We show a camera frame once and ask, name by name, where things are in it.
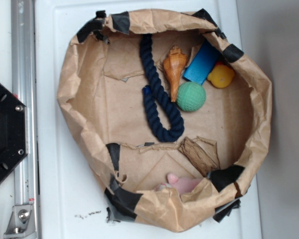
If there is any orange conch shell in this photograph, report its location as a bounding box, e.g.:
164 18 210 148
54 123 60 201
163 45 187 103

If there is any brown paper bag bin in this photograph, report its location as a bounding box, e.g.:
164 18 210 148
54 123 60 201
57 9 272 232

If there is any green textured ball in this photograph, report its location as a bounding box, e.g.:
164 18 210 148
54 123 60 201
176 82 206 112

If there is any blue rectangular block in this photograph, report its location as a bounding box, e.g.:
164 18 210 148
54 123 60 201
183 40 220 85

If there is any pink plush toy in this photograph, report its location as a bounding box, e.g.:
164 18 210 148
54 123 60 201
153 173 202 195

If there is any yellow rubber duck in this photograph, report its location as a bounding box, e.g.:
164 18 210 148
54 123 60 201
207 61 235 89

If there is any white plastic tray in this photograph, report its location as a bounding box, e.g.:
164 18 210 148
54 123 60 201
34 0 262 239

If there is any dark blue rope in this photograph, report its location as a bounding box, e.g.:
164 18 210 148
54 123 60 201
139 34 185 143

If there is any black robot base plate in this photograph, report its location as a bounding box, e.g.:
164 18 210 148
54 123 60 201
0 83 27 184

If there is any aluminium extrusion rail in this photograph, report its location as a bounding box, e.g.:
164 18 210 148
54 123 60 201
11 0 42 239

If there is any metal corner bracket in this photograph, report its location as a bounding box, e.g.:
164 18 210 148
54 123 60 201
3 204 37 239

